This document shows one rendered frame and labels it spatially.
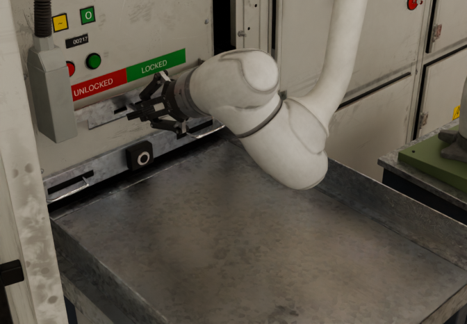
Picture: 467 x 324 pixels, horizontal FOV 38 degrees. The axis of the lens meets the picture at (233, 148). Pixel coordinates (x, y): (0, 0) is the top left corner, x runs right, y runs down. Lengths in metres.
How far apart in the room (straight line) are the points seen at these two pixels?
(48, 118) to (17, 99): 0.69
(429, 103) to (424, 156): 0.58
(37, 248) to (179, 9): 0.92
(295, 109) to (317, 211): 0.33
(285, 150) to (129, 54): 0.46
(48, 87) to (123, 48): 0.26
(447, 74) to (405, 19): 0.39
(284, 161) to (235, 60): 0.20
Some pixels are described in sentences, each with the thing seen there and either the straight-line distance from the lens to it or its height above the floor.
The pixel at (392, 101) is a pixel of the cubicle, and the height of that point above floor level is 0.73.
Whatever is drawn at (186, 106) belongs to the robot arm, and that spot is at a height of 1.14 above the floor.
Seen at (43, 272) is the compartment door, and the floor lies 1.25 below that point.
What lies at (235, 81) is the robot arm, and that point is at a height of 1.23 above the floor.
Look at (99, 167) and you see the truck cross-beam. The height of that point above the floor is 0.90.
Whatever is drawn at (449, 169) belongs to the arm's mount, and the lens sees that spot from 1.74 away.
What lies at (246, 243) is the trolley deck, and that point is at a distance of 1.33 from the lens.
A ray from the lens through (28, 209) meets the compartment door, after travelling 0.64.
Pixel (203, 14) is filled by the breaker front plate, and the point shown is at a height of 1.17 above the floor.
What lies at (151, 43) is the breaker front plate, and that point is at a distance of 1.47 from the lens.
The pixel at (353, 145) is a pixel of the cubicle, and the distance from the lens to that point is 2.06.
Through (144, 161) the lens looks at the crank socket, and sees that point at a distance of 1.52.
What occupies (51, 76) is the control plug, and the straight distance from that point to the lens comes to 1.23.
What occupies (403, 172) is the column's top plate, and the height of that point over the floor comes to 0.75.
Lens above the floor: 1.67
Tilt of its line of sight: 30 degrees down
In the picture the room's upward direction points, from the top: 1 degrees counter-clockwise
